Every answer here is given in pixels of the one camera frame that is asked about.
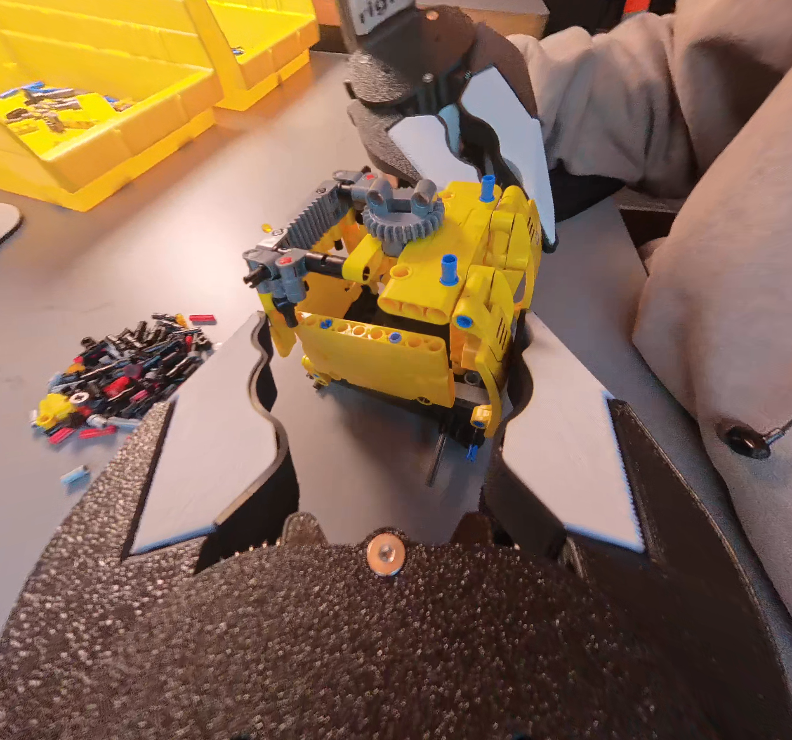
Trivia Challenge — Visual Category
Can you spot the heap of grey blue pieces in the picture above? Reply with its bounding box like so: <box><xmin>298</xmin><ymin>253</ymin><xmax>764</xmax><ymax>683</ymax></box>
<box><xmin>0</xmin><ymin>81</ymin><xmax>134</xmax><ymax>134</ymax></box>

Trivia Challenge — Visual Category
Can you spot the pile of small connector pins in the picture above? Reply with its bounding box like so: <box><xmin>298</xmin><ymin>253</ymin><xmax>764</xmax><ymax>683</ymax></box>
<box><xmin>31</xmin><ymin>312</ymin><xmax>214</xmax><ymax>444</ymax></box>

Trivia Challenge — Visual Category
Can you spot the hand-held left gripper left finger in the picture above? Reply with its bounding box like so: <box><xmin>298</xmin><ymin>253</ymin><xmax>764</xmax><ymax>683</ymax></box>
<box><xmin>127</xmin><ymin>312</ymin><xmax>292</xmax><ymax>556</ymax></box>

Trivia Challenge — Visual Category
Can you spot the person's beige sweatshirt torso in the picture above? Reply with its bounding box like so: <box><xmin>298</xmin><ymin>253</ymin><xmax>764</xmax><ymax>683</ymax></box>
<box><xmin>631</xmin><ymin>0</ymin><xmax>792</xmax><ymax>614</ymax></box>

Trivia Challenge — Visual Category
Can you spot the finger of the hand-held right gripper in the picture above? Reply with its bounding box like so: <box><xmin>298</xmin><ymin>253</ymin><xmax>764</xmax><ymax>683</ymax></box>
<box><xmin>387</xmin><ymin>113</ymin><xmax>483</xmax><ymax>189</ymax></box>
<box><xmin>458</xmin><ymin>64</ymin><xmax>559</xmax><ymax>253</ymax></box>

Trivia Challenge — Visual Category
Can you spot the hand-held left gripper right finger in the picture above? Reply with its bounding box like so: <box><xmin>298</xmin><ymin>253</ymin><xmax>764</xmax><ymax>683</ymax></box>
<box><xmin>498</xmin><ymin>312</ymin><xmax>646</xmax><ymax>554</ymax></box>

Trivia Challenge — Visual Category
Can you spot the yellow toy robot model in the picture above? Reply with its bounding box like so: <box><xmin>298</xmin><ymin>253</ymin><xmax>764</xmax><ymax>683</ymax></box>
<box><xmin>243</xmin><ymin>170</ymin><xmax>547</xmax><ymax>487</ymax></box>

